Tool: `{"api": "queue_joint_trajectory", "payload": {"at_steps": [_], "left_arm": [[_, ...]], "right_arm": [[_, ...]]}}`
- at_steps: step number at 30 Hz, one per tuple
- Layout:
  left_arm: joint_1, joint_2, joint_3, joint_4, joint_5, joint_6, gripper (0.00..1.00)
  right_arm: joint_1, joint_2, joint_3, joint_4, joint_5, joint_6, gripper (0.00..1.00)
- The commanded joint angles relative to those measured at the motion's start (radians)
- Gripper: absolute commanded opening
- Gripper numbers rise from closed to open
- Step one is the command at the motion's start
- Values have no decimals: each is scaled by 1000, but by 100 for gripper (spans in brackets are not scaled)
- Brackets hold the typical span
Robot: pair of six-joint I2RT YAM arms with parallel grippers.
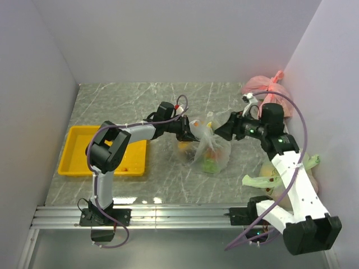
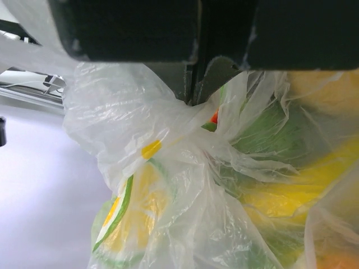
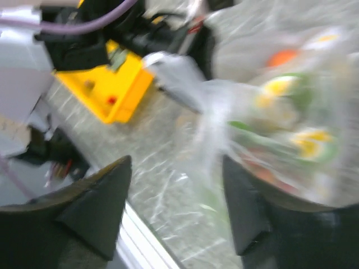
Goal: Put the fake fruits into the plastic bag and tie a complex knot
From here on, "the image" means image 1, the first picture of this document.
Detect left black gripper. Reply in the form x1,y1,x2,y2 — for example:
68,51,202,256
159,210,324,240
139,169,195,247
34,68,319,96
164,115,201,142

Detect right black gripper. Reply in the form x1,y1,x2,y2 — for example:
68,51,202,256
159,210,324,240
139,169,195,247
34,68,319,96
214,109,267,141

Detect clear plastic bag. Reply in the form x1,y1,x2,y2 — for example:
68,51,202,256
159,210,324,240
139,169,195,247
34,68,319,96
172,112,231,172

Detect green fake grapes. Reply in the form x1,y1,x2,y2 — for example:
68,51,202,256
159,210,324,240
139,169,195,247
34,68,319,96
201,159,220,174

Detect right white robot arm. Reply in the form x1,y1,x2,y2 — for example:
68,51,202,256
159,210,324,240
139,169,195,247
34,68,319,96
215,103,342,256

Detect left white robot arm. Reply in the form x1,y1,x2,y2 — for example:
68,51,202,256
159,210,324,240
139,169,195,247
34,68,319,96
86,101,197,225

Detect pink tied plastic bag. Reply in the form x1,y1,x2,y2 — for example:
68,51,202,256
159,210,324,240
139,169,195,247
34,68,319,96
241,71,294,118

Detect green plastic bag with fruit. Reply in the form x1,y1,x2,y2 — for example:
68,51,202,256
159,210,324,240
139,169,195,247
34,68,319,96
242,153,320,201

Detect yellow plastic tray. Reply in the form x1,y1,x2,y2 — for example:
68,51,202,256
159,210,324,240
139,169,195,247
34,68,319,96
58,126,148,177

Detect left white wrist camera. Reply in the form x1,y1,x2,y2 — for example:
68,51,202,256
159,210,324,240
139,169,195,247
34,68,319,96
174,104,185,115

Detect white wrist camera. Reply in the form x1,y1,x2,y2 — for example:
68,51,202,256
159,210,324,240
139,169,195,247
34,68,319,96
174,104,185,115
242,93,259,117

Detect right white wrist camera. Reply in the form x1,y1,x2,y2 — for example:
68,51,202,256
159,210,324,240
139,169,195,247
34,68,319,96
242,93,259,117

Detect aluminium mounting rail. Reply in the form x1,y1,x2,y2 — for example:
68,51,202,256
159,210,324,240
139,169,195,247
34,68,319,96
30,204,328,230

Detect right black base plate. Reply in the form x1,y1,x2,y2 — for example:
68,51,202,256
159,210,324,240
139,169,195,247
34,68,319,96
228,207,258,226

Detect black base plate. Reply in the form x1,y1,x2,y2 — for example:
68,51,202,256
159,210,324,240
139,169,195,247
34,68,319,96
79,208,131,226
228,207,258,226

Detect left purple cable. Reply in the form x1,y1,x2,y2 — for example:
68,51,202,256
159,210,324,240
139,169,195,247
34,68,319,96
85,94,188,249

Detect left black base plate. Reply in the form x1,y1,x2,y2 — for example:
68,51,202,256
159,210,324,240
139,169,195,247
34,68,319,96
79,208,131,226

